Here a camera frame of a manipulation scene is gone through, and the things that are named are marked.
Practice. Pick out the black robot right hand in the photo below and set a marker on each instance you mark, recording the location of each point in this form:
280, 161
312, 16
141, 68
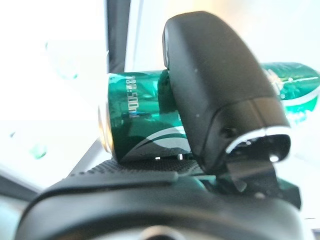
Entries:
215, 75

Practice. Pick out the dark green drink can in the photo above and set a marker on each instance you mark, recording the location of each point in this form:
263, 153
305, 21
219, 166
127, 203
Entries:
140, 112

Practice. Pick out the light green drink can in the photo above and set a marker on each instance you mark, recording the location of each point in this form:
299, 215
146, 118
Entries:
40, 151

